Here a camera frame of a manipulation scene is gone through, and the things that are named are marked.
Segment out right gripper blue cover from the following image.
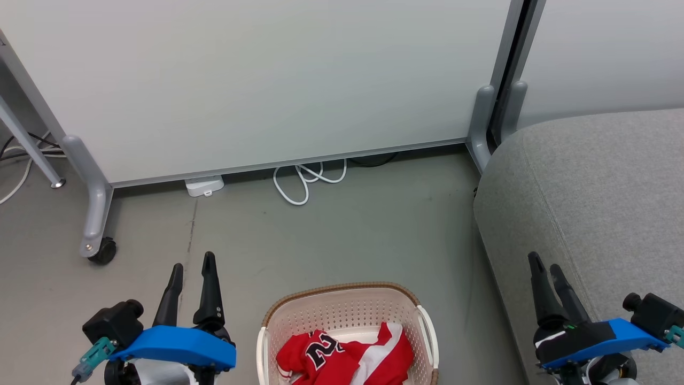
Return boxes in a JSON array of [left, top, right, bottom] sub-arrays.
[[527, 251, 671, 385]]

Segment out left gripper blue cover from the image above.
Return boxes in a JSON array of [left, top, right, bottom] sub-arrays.
[[105, 251, 237, 385]]

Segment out red jersey with black number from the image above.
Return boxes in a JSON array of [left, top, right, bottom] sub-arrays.
[[276, 330, 357, 385]]

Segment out grey fabric sofa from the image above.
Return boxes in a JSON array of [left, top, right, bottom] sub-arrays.
[[473, 109, 684, 385]]

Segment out black caster wheel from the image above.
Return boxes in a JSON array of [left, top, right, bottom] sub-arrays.
[[88, 237, 118, 266]]

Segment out white power adapter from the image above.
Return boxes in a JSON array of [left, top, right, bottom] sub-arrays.
[[184, 175, 226, 198]]

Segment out grey partition foot with caster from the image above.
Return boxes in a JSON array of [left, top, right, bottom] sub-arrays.
[[60, 135, 114, 258]]

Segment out cream perforated laundry basket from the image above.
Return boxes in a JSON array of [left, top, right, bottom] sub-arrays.
[[256, 282, 440, 385]]

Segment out grey partition foot without caster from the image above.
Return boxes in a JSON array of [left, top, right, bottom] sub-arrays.
[[467, 84, 497, 174]]

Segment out grey foot of narrow partition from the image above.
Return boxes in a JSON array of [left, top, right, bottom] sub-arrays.
[[501, 80, 528, 144]]

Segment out large white partition panel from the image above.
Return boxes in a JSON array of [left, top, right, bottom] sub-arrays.
[[0, 0, 525, 189]]

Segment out grey metal table leg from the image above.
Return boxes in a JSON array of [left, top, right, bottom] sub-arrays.
[[0, 95, 67, 189]]

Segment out narrow white partition panel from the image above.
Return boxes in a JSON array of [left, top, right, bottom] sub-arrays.
[[514, 0, 684, 130]]

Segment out teal left camera connector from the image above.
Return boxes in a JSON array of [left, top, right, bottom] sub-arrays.
[[71, 337, 117, 383]]

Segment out coiled white cable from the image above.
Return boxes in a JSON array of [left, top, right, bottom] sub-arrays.
[[273, 158, 348, 207]]

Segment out long white floor cable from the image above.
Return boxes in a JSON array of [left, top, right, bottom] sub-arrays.
[[0, 132, 67, 206]]

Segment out thin black floor cable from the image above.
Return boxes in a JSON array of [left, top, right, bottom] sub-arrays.
[[0, 130, 64, 161]]

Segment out black floor cable under partition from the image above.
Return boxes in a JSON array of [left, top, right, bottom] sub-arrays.
[[348, 152, 400, 168]]

